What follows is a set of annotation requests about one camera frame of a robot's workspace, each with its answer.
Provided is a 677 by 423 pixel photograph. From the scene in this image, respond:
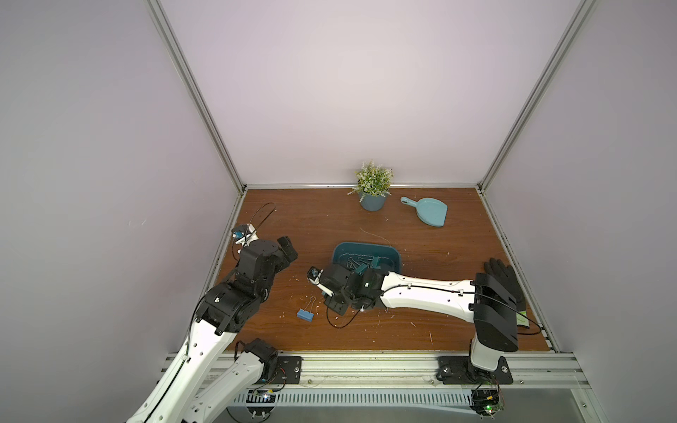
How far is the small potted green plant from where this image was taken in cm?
100

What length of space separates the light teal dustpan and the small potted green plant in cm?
15

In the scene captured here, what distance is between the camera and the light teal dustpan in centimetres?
112
